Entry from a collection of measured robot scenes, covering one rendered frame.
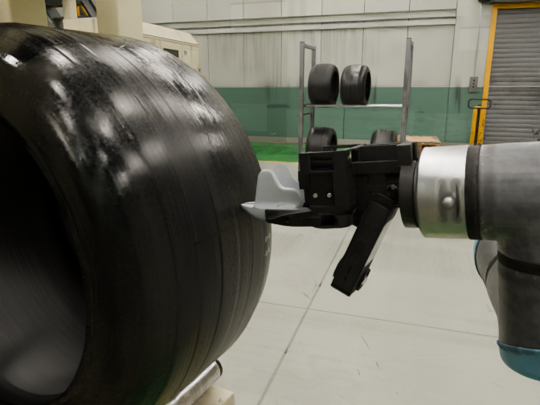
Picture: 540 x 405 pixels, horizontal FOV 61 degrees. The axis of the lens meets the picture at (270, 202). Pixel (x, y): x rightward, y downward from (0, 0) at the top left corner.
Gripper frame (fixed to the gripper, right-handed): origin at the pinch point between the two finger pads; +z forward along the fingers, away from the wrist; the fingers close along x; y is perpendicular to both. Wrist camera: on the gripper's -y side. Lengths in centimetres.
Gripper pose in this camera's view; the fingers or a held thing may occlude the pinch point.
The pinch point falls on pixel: (252, 211)
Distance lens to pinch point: 56.0
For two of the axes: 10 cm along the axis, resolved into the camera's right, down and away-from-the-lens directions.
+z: -8.7, 0.0, 4.9
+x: -4.8, 2.1, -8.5
